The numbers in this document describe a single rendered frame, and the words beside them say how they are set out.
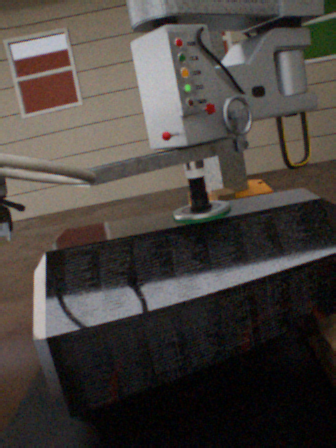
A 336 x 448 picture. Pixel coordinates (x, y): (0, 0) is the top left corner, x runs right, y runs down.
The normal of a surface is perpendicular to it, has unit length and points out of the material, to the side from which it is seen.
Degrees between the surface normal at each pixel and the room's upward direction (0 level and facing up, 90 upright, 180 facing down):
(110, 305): 45
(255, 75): 90
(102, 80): 90
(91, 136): 90
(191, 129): 90
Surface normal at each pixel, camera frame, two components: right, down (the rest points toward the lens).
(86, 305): -0.11, -0.53
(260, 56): 0.60, 0.07
